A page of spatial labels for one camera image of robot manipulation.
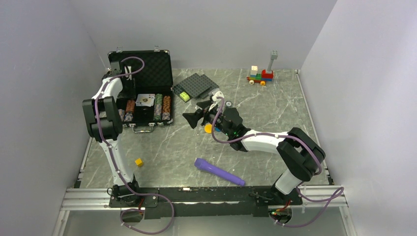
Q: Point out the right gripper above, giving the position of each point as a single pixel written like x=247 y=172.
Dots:
x=193 y=118

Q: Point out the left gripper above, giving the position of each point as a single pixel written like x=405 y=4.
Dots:
x=131 y=93

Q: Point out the red tan poker chip stack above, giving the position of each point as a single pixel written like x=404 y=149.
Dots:
x=129 y=111

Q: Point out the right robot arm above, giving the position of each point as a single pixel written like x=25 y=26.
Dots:
x=302 y=156

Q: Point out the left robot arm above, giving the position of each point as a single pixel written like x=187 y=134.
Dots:
x=105 y=126

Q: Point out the black poker set case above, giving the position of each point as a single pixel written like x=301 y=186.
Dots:
x=155 y=78

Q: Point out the playing cards deck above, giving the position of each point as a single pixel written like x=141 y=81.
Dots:
x=145 y=100

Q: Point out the yellow round disc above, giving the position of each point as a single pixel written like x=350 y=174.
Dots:
x=208 y=128

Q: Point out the lime green toy block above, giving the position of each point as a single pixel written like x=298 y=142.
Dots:
x=184 y=96

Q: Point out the dark grey building baseplate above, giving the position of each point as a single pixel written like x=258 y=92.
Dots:
x=194 y=86

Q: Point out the green poker chip stack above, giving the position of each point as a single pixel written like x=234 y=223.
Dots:
x=158 y=102

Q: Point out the orange poker chip stack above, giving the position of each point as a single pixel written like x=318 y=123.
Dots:
x=166 y=108

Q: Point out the purple flashlight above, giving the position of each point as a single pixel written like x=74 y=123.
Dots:
x=204 y=165

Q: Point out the toy brick train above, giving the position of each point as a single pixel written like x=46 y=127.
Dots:
x=265 y=75

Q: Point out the small yellow cube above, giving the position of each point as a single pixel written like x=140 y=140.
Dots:
x=139 y=162

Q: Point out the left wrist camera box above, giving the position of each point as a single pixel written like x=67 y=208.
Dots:
x=128 y=70

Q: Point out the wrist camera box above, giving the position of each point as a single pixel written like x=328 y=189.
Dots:
x=128 y=70
x=217 y=97

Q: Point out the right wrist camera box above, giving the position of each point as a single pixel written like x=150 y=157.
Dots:
x=217 y=97

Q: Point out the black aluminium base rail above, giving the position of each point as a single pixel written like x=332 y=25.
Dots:
x=199 y=201

